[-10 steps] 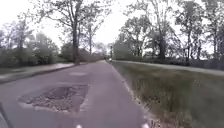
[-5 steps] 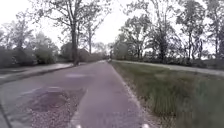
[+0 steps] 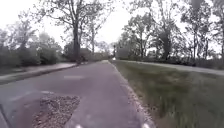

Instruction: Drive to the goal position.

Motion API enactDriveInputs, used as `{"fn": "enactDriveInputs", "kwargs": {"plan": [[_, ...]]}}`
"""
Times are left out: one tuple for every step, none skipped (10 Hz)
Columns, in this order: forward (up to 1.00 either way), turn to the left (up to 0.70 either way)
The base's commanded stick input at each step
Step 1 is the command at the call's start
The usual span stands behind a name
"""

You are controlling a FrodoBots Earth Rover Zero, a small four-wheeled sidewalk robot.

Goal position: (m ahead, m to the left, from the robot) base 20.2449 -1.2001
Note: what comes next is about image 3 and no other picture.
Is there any large bare tree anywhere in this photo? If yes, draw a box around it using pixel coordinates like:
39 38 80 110
34 0 116 64

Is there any grey side road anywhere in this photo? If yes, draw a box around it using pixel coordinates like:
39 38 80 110
114 59 224 76

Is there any grass verge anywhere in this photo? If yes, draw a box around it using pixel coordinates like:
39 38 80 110
109 59 224 128

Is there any dark green hedge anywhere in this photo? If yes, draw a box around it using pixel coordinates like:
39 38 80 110
0 31 68 68

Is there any low hedge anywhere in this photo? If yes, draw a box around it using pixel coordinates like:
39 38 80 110
133 56 224 70

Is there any grey asphalt path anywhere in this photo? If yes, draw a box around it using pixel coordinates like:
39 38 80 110
0 59 158 128

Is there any pale pavement strip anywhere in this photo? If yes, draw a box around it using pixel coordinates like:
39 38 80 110
0 62 79 84

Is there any row of trees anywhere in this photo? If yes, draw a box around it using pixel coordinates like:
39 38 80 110
114 0 224 66

